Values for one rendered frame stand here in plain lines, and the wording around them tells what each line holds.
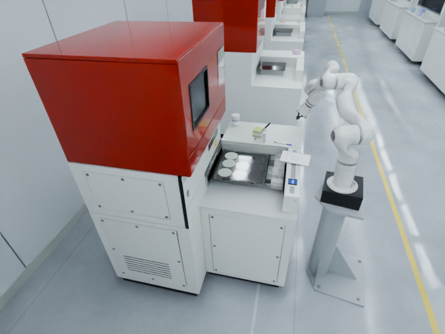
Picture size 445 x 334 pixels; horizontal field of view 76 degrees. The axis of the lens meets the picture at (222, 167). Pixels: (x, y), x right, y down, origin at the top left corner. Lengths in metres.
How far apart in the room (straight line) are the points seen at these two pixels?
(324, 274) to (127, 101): 2.02
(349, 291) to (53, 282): 2.41
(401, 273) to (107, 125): 2.50
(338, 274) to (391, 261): 0.52
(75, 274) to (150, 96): 1.94
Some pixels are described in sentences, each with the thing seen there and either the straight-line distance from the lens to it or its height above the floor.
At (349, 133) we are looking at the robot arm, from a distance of 1.76.
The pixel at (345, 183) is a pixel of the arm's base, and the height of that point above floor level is 0.97.
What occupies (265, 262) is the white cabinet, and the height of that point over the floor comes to 0.35.
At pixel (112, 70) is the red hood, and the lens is 1.36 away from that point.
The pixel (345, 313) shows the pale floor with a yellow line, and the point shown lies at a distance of 2.52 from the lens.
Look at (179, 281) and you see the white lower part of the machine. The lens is 2.29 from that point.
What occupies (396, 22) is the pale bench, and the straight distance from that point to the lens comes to 10.24.
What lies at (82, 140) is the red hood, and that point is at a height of 1.38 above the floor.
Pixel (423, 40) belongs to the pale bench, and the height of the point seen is 0.53.
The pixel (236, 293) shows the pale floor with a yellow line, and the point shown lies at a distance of 2.45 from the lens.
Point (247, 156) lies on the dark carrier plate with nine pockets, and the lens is 2.19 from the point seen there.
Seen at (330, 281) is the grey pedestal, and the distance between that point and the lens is 2.61.
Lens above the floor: 2.13
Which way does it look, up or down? 36 degrees down
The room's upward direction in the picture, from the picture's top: 2 degrees counter-clockwise
